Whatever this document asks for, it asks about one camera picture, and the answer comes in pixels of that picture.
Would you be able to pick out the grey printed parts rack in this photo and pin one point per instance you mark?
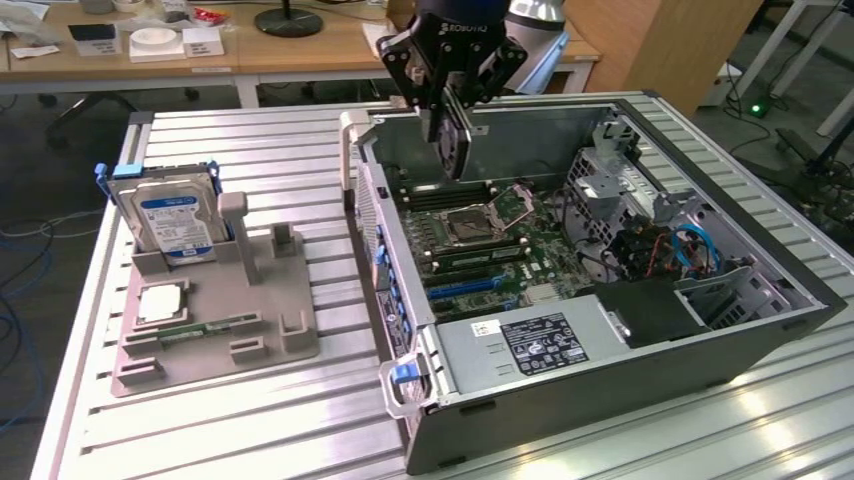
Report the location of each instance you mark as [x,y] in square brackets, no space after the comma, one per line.
[220,300]

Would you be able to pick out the blue expansion slot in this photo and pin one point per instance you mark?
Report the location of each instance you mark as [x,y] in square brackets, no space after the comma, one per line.
[463,287]

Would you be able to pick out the CPU socket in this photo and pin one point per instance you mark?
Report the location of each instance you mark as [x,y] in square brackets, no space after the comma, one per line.
[470,225]

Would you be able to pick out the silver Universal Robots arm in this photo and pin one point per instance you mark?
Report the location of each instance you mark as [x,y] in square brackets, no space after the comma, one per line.
[540,60]

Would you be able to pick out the grey cup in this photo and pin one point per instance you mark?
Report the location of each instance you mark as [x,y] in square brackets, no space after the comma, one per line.
[96,6]

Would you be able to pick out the plain white box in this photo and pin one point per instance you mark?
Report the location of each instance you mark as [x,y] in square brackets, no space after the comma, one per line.
[201,42]

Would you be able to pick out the graphics card with metal bracket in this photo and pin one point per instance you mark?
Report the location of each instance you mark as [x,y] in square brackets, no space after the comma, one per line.
[456,145]

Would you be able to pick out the small cardboard box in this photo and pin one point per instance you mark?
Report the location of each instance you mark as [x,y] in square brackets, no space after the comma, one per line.
[399,12]

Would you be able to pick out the black floor stand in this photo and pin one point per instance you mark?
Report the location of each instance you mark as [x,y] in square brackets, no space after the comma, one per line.
[794,142]

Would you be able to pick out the white paper label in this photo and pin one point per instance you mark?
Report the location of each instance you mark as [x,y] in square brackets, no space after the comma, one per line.
[33,51]

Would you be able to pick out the red packet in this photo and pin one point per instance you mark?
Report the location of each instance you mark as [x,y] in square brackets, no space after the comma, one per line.
[210,16]

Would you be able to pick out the wooden desk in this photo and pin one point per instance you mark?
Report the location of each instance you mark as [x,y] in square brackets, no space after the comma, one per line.
[254,55]

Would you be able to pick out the metal disk bay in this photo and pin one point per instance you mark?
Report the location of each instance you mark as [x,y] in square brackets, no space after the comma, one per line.
[723,300]

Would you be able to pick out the grey power supply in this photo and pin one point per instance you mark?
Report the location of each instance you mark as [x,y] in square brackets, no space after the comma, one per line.
[467,360]

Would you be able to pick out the white box with black top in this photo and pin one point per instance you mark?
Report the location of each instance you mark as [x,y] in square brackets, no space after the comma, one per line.
[95,40]

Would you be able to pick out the wooden cabinet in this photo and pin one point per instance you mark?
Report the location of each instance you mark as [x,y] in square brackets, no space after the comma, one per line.
[667,50]

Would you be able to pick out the stack of white papers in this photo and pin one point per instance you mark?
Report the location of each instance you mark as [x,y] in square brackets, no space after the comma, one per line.
[368,35]

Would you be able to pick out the black expansion slot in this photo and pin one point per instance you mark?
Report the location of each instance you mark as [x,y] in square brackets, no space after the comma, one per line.
[456,276]

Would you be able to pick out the green motherboard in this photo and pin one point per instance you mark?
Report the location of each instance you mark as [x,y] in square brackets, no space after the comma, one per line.
[540,272]

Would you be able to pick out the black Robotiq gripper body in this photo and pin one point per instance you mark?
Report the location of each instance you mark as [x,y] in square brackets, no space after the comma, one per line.
[460,20]

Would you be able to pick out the RAM stick with black label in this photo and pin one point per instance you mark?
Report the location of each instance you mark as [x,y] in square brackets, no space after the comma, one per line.
[480,259]

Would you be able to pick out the hard disk with blue bracket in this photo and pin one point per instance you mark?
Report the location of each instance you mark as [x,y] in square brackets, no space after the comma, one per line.
[169,220]

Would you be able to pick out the black office chair base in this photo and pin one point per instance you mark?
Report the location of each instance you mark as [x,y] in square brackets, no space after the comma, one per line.
[67,115]

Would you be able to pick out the silver CPU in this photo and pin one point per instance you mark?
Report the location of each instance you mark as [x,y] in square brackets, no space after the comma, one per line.
[163,304]

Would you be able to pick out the metal drive cage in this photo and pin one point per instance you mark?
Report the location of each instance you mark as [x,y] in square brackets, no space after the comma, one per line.
[600,200]

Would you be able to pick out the black round lamp base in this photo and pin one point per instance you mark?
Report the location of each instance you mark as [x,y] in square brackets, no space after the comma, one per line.
[288,22]

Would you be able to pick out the white round holder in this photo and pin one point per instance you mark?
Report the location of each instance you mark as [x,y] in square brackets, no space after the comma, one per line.
[156,45]

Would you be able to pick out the clear plastic bag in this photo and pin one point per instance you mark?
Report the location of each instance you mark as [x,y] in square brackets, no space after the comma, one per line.
[27,25]

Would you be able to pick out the white desk frame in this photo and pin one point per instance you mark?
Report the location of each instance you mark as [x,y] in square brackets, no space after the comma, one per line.
[801,45]

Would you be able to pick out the green RAM stick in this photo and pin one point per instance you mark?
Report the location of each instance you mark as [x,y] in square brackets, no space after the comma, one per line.
[200,331]

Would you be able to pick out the open black PC case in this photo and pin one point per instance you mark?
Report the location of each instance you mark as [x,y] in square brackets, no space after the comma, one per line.
[600,415]

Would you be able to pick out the blue case latch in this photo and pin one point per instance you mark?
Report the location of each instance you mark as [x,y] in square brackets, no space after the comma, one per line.
[402,374]

